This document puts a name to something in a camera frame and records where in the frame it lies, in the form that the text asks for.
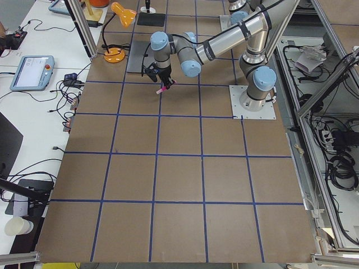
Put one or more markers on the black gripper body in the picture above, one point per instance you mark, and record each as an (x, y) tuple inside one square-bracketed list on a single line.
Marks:
[(165, 74)]

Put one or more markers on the pink pen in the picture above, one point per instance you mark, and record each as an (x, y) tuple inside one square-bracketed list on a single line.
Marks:
[(164, 88)]

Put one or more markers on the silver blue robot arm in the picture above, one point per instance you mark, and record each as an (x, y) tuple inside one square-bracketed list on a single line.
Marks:
[(261, 30)]

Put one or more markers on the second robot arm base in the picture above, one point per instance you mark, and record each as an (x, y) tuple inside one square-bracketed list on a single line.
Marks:
[(238, 5)]

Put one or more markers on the silver laptop notebook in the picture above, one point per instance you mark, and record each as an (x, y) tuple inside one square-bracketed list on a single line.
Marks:
[(139, 56)]

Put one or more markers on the black mousepad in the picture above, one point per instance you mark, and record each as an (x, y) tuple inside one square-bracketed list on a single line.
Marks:
[(151, 19)]

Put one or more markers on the orange desk lamp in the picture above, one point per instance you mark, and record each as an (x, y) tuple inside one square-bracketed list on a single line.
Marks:
[(115, 50)]

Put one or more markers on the wooden stand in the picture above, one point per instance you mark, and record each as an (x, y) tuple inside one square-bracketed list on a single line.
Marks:
[(90, 13)]

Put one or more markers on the blue teach pendant tablet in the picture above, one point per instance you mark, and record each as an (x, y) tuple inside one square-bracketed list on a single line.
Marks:
[(33, 73)]

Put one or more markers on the white paper cup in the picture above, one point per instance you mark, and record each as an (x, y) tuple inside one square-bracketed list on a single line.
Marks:
[(18, 226)]

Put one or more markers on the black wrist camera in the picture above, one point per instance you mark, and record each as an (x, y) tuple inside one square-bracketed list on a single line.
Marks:
[(151, 71)]

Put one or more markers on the aluminium frame post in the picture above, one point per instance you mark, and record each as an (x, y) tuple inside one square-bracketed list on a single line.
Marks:
[(82, 27)]

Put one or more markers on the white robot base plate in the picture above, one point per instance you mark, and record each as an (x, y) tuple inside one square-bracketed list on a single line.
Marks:
[(245, 108)]

